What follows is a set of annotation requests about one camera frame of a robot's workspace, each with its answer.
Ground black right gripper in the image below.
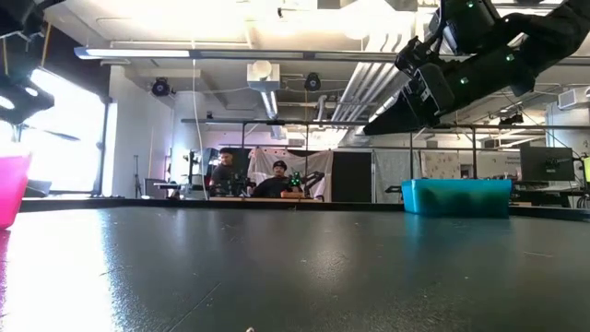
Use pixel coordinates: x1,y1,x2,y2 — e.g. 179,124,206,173
362,44,537,136

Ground pink plastic basket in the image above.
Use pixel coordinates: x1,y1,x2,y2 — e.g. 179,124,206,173
0,151,33,231

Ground white ceiling pipes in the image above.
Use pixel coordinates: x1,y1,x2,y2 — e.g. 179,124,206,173
330,18,425,124

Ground white patterned curtain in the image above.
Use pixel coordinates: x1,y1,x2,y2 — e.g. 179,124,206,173
372,149,433,193

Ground black panel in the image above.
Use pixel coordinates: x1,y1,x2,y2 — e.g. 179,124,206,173
331,150,373,204

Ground grey laptop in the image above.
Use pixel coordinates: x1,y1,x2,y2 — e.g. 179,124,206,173
25,178,53,198

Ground black ceiling speaker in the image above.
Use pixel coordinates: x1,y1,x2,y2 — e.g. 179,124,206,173
151,77,172,98
303,71,323,92

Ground white cloth backdrop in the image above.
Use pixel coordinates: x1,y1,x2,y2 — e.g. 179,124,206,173
247,147,335,203

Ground blue plastic basket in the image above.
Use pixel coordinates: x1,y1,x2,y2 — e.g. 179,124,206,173
400,178,513,219

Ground white tube light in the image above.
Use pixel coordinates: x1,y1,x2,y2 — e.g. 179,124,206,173
76,47,191,59

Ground person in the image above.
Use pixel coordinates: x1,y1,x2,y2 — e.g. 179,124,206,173
252,160,296,199
209,147,242,197

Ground white ceiling unit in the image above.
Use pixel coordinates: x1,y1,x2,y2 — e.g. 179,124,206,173
246,59,281,92

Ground black computer monitor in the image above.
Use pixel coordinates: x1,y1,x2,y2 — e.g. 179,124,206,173
520,146,576,183

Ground silver round air duct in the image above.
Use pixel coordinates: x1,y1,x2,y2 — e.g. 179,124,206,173
343,64,416,148

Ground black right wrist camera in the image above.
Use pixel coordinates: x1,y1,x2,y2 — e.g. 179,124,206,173
395,36,444,77

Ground yellow strap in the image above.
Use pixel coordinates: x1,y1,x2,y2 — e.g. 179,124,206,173
40,22,53,69

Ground black window post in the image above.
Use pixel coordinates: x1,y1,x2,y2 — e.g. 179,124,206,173
93,96,112,198

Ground black table edge rail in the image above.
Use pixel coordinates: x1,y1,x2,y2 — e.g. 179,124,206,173
18,196,590,221

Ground black background rig frame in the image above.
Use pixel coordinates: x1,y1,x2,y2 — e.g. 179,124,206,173
180,117,590,182

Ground grey overhead frame beam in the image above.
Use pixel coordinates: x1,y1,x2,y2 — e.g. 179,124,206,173
73,45,590,65

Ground white wall vent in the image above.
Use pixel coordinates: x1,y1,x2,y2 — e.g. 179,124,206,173
556,87,590,111

